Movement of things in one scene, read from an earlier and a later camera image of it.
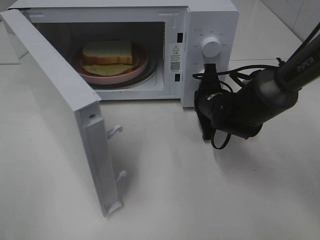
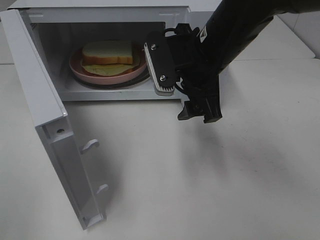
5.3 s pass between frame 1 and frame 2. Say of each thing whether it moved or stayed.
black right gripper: moved
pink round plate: stayed
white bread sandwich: stayed
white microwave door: moved
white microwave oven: stayed
